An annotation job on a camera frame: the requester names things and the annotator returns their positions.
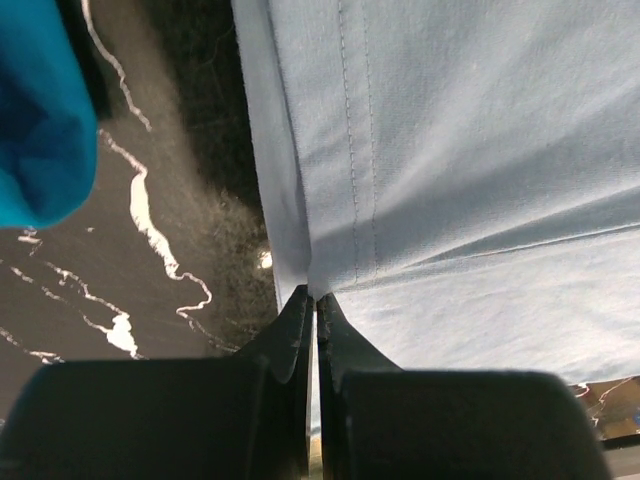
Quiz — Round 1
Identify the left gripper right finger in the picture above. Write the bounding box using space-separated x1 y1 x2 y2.
317 294 401 479

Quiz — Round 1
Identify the grey-blue t shirt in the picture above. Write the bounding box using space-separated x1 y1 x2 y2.
233 1 639 383

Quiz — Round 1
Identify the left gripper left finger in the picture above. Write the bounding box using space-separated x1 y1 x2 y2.
234 285 314 479

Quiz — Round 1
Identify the teal folded t shirt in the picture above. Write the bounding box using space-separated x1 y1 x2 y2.
1 1 97 228

